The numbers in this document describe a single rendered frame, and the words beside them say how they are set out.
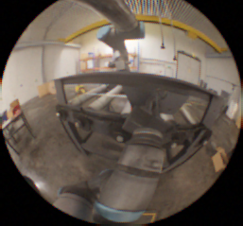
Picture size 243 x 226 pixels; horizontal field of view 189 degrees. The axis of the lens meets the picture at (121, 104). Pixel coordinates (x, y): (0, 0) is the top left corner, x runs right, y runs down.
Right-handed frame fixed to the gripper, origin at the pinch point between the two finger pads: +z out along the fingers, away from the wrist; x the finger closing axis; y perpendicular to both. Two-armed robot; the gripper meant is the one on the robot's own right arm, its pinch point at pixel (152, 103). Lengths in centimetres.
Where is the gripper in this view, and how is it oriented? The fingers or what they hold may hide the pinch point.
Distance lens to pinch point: 28.0
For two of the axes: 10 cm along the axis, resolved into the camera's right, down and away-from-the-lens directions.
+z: 3.7, -6.1, 7.1
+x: -8.7, -4.8, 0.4
